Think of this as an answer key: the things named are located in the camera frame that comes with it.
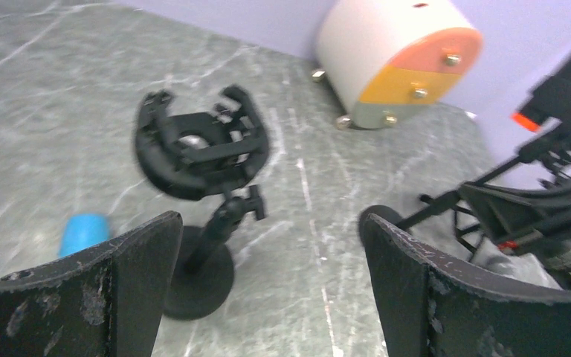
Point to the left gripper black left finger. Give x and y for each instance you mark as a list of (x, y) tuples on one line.
[(106, 300)]

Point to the black round-base shock-mount stand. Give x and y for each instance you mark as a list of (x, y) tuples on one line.
[(193, 156)]

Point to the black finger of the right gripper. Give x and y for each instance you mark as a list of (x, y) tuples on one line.
[(518, 221)]

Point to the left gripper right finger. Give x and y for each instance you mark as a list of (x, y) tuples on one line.
[(433, 304)]

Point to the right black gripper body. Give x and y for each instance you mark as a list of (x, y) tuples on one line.
[(549, 240)]

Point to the black round-base clip stand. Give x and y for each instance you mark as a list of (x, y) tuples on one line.
[(551, 99)]

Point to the white orange yellow cylinder container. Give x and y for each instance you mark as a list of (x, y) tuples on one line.
[(387, 61)]

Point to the cyan blue microphone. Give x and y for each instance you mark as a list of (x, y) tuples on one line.
[(82, 231)]

